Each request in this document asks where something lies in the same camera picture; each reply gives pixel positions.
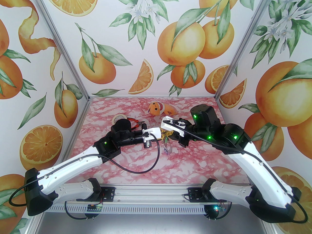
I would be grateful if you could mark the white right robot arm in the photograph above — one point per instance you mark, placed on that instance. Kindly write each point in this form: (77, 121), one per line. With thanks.
(248, 169)

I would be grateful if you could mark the small circuit board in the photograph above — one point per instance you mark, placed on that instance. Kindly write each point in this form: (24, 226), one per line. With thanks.
(219, 208)
(95, 207)

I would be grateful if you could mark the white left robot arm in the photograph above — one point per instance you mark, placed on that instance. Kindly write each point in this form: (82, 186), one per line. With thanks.
(73, 164)

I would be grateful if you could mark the orange plush toy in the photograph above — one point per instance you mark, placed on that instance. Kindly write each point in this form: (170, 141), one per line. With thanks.
(156, 108)

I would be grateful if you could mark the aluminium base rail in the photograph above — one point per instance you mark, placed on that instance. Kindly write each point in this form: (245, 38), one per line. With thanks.
(151, 194)

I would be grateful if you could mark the beige masking tape roll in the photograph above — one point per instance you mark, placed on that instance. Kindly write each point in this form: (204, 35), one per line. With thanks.
(119, 117)

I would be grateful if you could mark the aluminium frame post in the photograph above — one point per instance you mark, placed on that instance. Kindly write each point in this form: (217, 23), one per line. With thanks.
(241, 47)
(36, 225)
(64, 47)

